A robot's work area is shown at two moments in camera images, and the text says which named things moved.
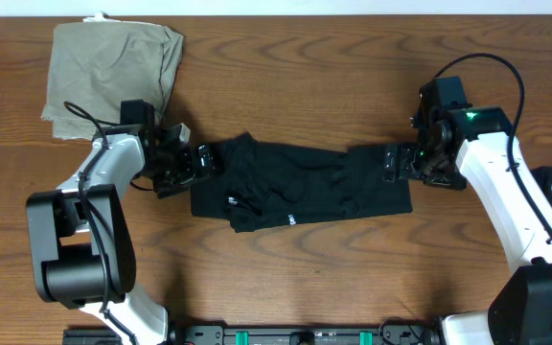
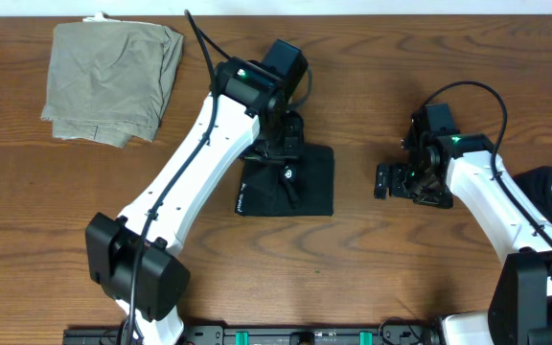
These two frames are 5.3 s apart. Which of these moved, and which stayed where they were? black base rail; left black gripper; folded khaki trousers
Moved: left black gripper
Stayed: black base rail; folded khaki trousers
